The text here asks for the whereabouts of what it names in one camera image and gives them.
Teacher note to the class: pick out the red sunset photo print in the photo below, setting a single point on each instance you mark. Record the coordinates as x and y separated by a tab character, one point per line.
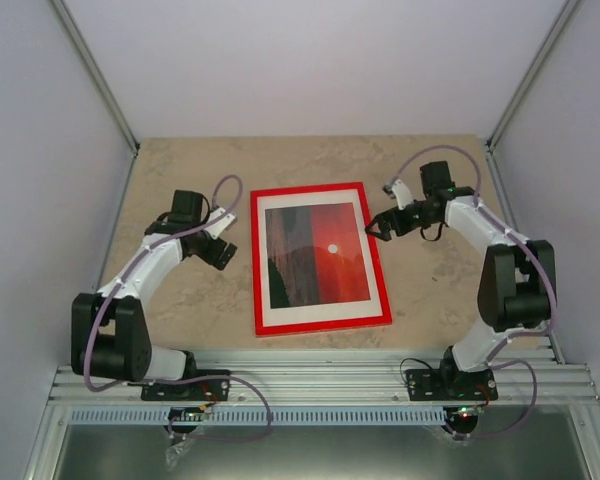
314	256

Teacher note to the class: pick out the aluminium corner post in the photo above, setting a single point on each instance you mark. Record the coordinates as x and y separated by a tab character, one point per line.
548	45
73	32

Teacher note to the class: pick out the aluminium rail platform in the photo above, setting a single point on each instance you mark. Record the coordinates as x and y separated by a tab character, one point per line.
364	377

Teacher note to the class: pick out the aluminium corner post right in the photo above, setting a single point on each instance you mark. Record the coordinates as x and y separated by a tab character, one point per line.
548	45

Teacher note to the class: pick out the clear plastic bag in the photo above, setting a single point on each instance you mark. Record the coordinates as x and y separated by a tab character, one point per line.
177	449

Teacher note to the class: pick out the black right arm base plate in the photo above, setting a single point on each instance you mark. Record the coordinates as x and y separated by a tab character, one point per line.
431	385

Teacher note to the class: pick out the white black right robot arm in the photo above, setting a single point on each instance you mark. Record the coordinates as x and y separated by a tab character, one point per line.
516	294

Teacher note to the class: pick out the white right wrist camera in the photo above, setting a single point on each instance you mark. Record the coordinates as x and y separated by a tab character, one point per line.
398	191

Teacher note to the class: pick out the aluminium corner post left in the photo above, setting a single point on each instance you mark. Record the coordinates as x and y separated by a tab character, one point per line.
73	32

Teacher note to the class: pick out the grey slotted cable duct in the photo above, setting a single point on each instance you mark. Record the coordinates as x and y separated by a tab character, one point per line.
258	416

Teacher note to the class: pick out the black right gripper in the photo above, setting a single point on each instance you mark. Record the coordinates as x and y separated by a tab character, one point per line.
393	215

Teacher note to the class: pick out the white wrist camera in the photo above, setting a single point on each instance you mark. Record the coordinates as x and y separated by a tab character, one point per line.
398	191
219	221

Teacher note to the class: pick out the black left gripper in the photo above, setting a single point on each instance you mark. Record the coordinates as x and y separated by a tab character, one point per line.
212	255

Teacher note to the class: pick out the white photo mat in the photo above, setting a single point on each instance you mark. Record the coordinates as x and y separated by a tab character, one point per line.
320	312

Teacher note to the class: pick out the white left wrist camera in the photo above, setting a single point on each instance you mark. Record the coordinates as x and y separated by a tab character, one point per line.
219	221

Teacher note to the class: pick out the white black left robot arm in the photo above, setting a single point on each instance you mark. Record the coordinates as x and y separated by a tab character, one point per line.
110	341

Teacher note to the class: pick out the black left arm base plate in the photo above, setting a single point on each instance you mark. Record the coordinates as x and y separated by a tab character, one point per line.
206	391

